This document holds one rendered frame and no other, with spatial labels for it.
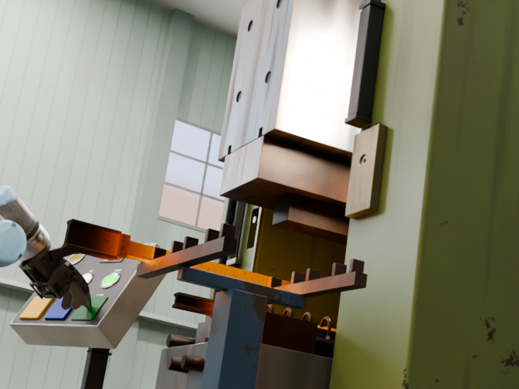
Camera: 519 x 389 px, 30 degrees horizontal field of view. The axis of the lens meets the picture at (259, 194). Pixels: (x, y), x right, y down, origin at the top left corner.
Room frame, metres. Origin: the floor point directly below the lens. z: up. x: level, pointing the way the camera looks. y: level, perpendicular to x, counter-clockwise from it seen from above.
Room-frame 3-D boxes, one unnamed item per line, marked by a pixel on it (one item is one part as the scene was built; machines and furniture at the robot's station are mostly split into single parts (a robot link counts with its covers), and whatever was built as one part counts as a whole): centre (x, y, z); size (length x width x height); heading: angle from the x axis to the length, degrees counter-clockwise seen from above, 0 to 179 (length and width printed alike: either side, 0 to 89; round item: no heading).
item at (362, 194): (1.77, -0.20, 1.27); 0.09 x 0.02 x 0.17; 24
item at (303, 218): (2.09, -0.19, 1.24); 0.30 x 0.07 x 0.06; 114
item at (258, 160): (2.09, -0.14, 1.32); 0.42 x 0.20 x 0.10; 114
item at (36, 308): (2.46, 0.51, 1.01); 0.07 x 0.05 x 0.07; 49
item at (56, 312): (2.39, 0.44, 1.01); 0.07 x 0.05 x 0.07; 49
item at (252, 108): (2.05, -0.16, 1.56); 0.42 x 0.39 x 0.40; 114
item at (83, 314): (2.33, 0.36, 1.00); 0.07 x 0.05 x 0.07; 49
